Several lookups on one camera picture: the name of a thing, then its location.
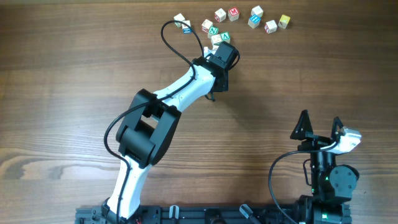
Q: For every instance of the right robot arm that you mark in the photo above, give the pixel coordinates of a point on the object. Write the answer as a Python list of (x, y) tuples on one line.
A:
[(332, 184)]

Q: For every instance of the white block red trim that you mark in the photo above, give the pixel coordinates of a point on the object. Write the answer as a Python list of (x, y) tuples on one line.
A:
[(270, 26)]

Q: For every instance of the white block blue side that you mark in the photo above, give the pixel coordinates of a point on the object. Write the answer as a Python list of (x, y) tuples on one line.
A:
[(186, 27)]

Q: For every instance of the white block far left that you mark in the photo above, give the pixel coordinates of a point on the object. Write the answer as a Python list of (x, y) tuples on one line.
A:
[(178, 19)]

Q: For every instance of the white block red side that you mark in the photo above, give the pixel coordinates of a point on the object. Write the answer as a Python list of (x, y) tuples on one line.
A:
[(206, 25)]

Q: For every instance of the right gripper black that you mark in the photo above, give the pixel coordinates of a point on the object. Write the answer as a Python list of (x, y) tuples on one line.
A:
[(314, 141)]

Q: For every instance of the blue top block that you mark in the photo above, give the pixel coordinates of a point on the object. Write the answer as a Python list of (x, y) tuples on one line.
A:
[(254, 21)]

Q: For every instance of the white block green N side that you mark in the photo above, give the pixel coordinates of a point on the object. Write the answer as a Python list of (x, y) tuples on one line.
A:
[(216, 39)]

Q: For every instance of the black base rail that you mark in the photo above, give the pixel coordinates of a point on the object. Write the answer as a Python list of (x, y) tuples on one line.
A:
[(243, 214)]

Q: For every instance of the green N letter block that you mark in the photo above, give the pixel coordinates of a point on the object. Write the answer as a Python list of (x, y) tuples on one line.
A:
[(212, 31)]

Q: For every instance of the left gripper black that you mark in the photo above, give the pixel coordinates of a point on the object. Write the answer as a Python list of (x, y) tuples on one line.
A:
[(225, 85)]

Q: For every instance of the yellow top block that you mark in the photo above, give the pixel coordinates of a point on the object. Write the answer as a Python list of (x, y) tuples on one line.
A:
[(284, 21)]

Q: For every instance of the red M letter block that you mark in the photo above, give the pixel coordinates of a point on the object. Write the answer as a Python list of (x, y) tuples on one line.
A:
[(233, 14)]

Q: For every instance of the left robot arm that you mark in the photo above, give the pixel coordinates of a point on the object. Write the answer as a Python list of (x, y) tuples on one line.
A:
[(148, 126)]

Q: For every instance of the white block yellow side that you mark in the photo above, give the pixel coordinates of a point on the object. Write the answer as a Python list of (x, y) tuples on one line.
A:
[(258, 11)]

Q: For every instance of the white block red edge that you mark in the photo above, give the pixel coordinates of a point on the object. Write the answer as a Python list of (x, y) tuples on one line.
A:
[(220, 15)]

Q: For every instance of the green V letter block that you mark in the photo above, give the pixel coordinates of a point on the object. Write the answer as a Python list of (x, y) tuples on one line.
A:
[(225, 37)]

